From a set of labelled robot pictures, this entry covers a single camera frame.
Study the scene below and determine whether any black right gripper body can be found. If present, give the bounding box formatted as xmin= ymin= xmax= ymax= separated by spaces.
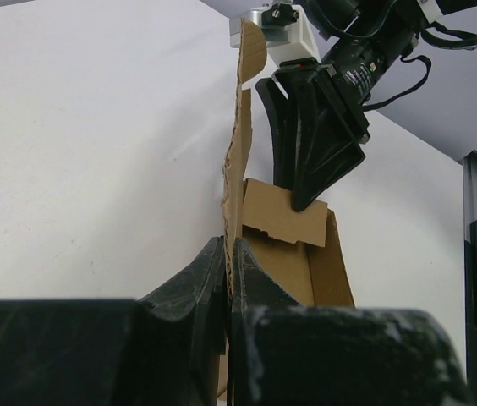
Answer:
xmin=314 ymin=25 xmax=415 ymax=127

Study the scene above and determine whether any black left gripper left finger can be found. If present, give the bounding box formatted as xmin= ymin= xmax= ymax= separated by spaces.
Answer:
xmin=0 ymin=237 xmax=226 ymax=405

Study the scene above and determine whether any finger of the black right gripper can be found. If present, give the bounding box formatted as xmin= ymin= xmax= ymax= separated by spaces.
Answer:
xmin=255 ymin=78 xmax=299 ymax=190
xmin=275 ymin=63 xmax=368 ymax=211

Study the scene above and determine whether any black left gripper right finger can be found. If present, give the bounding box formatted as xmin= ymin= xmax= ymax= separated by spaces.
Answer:
xmin=228 ymin=239 xmax=474 ymax=405

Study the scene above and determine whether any brown cardboard box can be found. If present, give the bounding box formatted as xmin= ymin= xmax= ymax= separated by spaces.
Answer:
xmin=222 ymin=20 xmax=354 ymax=395

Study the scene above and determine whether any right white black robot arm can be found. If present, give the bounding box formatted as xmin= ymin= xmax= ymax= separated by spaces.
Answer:
xmin=256 ymin=1 xmax=477 ymax=211

